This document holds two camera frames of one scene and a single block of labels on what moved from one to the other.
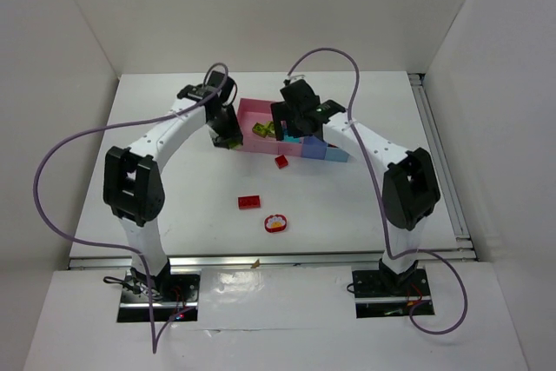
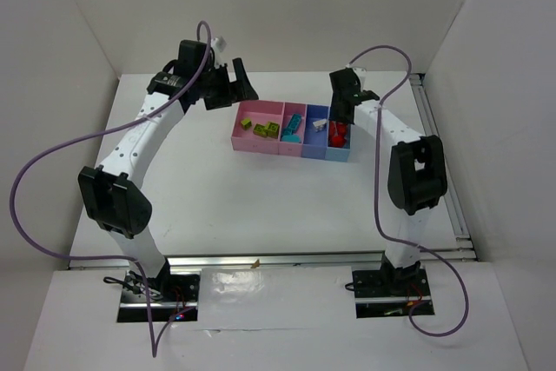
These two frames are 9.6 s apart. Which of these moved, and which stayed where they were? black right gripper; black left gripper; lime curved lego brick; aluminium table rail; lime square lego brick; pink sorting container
Moved: black left gripper; lime square lego brick; black right gripper
Stayed: pink sorting container; lime curved lego brick; aluminium table rail
